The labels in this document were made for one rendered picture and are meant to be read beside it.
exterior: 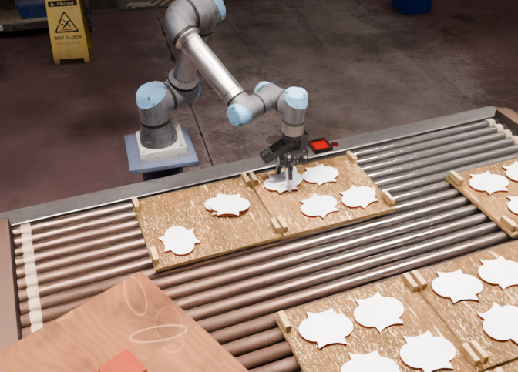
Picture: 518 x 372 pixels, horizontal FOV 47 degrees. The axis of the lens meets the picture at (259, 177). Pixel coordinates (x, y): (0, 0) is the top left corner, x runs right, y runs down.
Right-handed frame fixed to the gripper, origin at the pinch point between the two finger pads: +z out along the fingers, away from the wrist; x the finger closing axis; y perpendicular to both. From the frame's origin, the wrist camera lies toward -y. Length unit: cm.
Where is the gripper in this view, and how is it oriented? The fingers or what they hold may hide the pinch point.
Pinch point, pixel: (282, 182)
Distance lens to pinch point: 208.3
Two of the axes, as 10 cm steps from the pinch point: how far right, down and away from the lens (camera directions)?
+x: -3.5, -5.5, 7.6
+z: -0.5, 8.2, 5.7
